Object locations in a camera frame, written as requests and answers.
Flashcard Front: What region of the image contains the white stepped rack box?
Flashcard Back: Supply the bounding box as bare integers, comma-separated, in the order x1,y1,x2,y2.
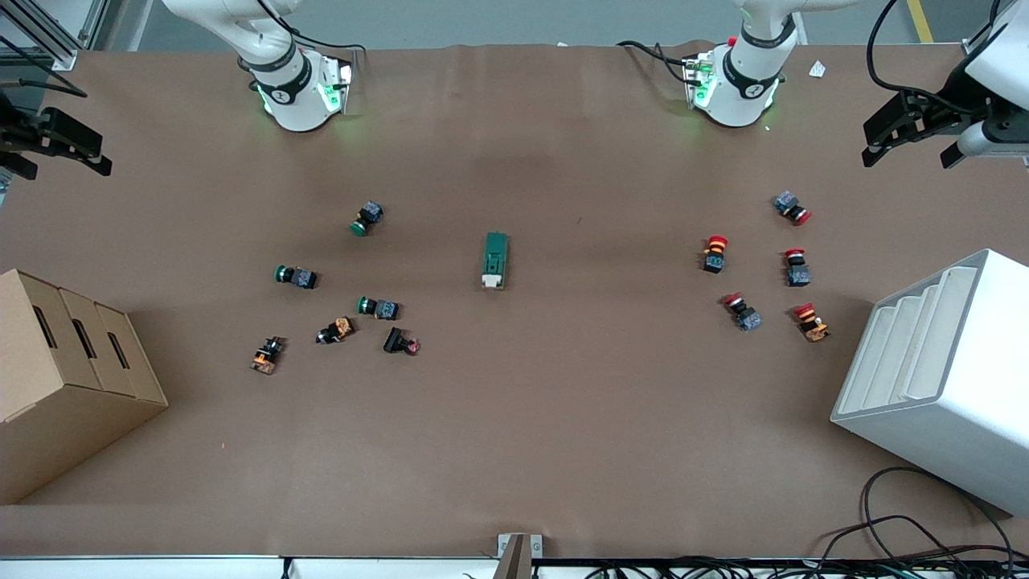
830,248,1029,517

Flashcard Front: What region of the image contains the red mushroom button orange base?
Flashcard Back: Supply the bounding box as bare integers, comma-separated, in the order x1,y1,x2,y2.
793,302,831,343

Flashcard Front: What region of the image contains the white table edge rail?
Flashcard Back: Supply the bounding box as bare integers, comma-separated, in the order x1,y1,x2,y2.
0,555,499,579

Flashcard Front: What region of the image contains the brown paper table cover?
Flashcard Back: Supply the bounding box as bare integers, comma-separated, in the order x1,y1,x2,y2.
0,40,1029,560

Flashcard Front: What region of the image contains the black base cable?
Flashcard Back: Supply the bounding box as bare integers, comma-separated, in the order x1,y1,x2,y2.
617,40,694,88
297,32,372,55

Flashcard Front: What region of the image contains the black looped floor cable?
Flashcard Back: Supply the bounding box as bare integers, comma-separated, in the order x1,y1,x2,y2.
820,466,1015,564

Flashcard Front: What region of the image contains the black left base cable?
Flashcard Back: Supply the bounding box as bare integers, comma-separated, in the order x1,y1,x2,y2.
617,40,694,88

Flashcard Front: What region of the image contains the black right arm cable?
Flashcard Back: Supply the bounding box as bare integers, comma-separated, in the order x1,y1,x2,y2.
0,36,88,99

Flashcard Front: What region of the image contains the black right base cable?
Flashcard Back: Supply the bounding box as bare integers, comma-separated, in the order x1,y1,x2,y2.
297,32,372,55

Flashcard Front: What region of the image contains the black cable bundle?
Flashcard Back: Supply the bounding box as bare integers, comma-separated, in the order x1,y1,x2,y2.
587,547,1029,579

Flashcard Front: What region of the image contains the grey metal clamp bracket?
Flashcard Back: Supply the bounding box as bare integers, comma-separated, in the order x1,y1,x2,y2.
497,533,543,579

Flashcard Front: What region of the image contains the brown cardboard box with slots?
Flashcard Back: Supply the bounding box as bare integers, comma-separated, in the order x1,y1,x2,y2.
0,268,170,506

